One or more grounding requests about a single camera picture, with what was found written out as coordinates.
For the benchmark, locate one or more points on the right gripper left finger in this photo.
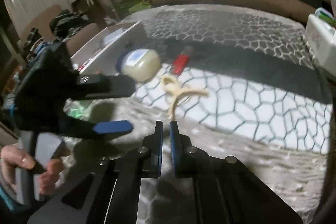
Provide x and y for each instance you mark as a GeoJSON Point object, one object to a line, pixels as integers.
{"type": "Point", "coordinates": [156, 150]}

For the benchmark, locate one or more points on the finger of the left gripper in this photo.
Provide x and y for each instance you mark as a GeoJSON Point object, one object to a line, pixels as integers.
{"type": "Point", "coordinates": [112, 86]}
{"type": "Point", "coordinates": [113, 127]}

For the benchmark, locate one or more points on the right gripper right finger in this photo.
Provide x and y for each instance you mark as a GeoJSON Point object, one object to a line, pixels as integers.
{"type": "Point", "coordinates": [179, 143]}

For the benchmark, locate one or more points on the grey cylindrical motor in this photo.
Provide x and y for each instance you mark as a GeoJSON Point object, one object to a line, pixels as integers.
{"type": "Point", "coordinates": [43, 147]}

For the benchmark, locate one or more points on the person's left hand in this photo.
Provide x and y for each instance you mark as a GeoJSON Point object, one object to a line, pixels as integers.
{"type": "Point", "coordinates": [12, 157]}

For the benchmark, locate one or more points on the grey cardboard tray box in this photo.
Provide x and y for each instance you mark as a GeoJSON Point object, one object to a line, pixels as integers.
{"type": "Point", "coordinates": [101, 53]}

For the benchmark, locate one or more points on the blue-capped cream bottle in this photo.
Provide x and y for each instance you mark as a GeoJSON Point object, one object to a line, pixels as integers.
{"type": "Point", "coordinates": [140, 64]}

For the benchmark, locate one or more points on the brown armchair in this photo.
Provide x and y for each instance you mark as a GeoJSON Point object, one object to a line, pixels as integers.
{"type": "Point", "coordinates": [57, 25]}

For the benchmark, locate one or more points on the red lighter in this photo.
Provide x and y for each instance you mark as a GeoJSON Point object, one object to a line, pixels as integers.
{"type": "Point", "coordinates": [181, 61]}

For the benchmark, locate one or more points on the patterned grey blanket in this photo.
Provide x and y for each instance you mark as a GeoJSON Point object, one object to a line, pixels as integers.
{"type": "Point", "coordinates": [269, 105]}

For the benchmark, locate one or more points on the white plastic container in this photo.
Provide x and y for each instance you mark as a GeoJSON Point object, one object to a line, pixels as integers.
{"type": "Point", "coordinates": [321, 38]}

